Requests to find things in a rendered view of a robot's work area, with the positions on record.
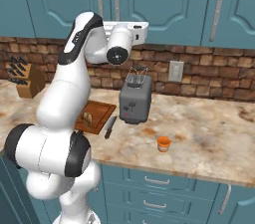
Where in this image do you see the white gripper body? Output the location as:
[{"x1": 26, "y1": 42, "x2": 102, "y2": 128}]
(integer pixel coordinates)
[{"x1": 102, "y1": 20, "x2": 149, "y2": 45}]

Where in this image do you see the brown wooden cutting board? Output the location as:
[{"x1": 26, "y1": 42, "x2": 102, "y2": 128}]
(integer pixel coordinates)
[{"x1": 73, "y1": 100, "x2": 118, "y2": 135}]

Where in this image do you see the tan bread piece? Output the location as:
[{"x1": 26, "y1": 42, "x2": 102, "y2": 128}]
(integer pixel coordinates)
[{"x1": 82, "y1": 112, "x2": 95, "y2": 126}]

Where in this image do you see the orange jam jar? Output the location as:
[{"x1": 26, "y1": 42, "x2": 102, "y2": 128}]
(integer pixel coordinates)
[{"x1": 156, "y1": 135, "x2": 172, "y2": 153}]

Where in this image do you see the teal base cabinet door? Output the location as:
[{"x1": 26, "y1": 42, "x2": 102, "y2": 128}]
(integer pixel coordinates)
[
  {"x1": 0, "y1": 153, "x2": 63, "y2": 224},
  {"x1": 206, "y1": 182, "x2": 255, "y2": 224}
]

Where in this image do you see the grey toaster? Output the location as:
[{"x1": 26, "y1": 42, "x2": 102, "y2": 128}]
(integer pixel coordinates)
[{"x1": 119, "y1": 65, "x2": 153, "y2": 125}]

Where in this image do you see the wooden knife block with knives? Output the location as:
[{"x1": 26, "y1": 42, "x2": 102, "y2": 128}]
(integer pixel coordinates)
[{"x1": 5, "y1": 55, "x2": 46, "y2": 100}]

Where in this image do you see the teal drawer front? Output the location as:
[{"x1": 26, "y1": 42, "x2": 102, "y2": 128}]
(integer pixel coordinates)
[
  {"x1": 105, "y1": 202, "x2": 187, "y2": 224},
  {"x1": 102, "y1": 181, "x2": 216, "y2": 224},
  {"x1": 100, "y1": 163, "x2": 221, "y2": 201}
]

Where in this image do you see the grey wall socket plate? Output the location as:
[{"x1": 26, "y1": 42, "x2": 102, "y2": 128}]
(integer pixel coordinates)
[{"x1": 167, "y1": 60, "x2": 185, "y2": 84}]

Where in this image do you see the black handled kitchen knife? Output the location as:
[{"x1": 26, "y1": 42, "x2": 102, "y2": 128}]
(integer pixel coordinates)
[{"x1": 104, "y1": 115, "x2": 119, "y2": 140}]

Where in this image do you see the silver base cabinet handle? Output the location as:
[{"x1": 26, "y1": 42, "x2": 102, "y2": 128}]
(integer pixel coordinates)
[{"x1": 217, "y1": 183, "x2": 233, "y2": 216}]

